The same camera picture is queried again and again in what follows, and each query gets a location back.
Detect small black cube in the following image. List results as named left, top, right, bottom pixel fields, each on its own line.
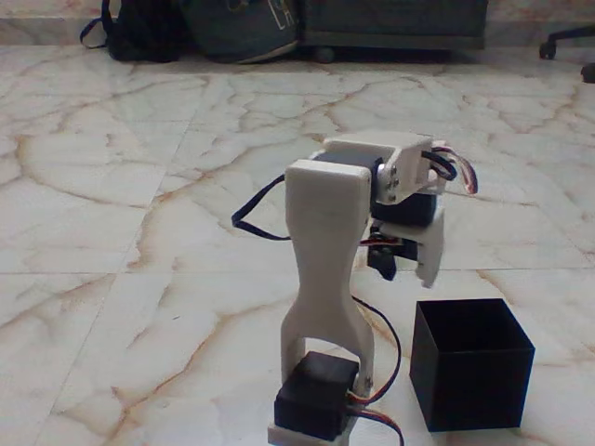
left=365, top=242, right=406, bottom=282

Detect black box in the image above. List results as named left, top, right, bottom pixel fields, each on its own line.
left=408, top=298, right=536, bottom=434

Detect dark wooden cabinet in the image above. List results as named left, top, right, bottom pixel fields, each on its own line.
left=297, top=0, right=487, bottom=52

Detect black office chair base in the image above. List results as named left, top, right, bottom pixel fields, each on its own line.
left=538, top=25, right=595, bottom=85

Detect grey fabric bag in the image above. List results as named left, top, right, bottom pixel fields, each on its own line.
left=178, top=0, right=301, bottom=65

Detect dark backpack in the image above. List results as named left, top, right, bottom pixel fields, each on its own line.
left=79, top=0, right=183, bottom=63

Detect red white wrist cable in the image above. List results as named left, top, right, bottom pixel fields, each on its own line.
left=421, top=145, right=480, bottom=196

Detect red and black servo cable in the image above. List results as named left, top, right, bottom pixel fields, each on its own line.
left=346, top=295, right=403, bottom=446

